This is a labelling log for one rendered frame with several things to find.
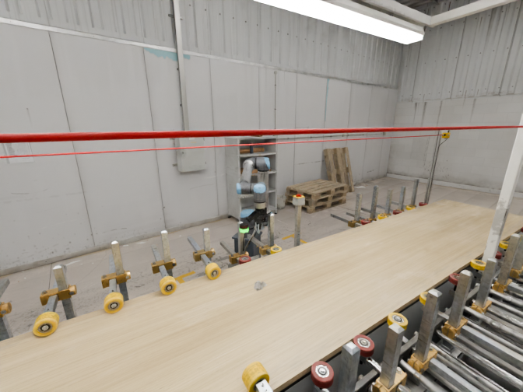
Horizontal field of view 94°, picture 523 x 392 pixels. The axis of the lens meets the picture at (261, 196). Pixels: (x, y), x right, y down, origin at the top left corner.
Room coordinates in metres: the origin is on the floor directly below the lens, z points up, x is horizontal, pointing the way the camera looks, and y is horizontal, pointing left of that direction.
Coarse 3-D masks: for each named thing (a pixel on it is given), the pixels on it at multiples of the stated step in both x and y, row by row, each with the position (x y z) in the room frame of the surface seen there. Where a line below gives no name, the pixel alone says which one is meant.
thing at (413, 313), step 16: (448, 288) 1.35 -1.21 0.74; (416, 304) 1.14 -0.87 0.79; (448, 304) 1.39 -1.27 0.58; (416, 320) 1.16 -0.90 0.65; (368, 336) 0.92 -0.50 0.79; (384, 336) 1.00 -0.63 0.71; (336, 368) 0.82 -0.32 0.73; (368, 368) 0.94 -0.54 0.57; (304, 384) 0.72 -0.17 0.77; (336, 384) 0.82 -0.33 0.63
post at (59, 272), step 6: (60, 264) 1.06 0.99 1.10; (54, 270) 1.03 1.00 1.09; (60, 270) 1.04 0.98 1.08; (54, 276) 1.03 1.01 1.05; (60, 276) 1.04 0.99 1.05; (60, 282) 1.04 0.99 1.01; (66, 282) 1.06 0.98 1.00; (60, 288) 1.04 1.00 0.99; (66, 288) 1.05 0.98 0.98; (66, 300) 1.04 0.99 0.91; (66, 306) 1.04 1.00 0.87; (72, 306) 1.05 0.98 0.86; (66, 312) 1.03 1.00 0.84; (72, 312) 1.05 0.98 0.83; (66, 318) 1.03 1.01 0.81
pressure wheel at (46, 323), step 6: (48, 312) 0.88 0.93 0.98; (42, 318) 0.84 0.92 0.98; (48, 318) 0.85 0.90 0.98; (54, 318) 0.86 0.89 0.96; (36, 324) 0.82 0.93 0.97; (42, 324) 0.83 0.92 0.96; (48, 324) 0.84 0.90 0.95; (54, 324) 0.85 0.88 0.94; (36, 330) 0.82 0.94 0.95; (42, 330) 0.83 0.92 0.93; (48, 330) 0.84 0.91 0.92; (54, 330) 0.85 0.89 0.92
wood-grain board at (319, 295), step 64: (320, 256) 1.47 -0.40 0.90; (384, 256) 1.47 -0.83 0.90; (448, 256) 1.46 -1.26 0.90; (128, 320) 0.91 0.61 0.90; (192, 320) 0.91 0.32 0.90; (256, 320) 0.91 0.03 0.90; (320, 320) 0.91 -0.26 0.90; (384, 320) 0.93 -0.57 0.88; (0, 384) 0.63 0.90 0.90; (64, 384) 0.63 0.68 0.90; (128, 384) 0.63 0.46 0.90; (192, 384) 0.62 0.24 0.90
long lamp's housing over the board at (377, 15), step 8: (320, 0) 1.38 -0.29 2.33; (328, 0) 1.40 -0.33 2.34; (336, 0) 1.44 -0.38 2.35; (344, 0) 1.48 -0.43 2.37; (344, 8) 1.46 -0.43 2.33; (352, 8) 1.49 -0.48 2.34; (360, 8) 1.54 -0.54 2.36; (368, 8) 1.58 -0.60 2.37; (368, 16) 1.56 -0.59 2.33; (376, 16) 1.60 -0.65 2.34; (384, 16) 1.65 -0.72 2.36; (392, 16) 1.70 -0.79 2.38; (392, 24) 1.68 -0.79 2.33; (400, 24) 1.72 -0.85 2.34; (408, 24) 1.78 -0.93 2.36; (416, 32) 1.82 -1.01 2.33; (424, 32) 1.86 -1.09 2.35
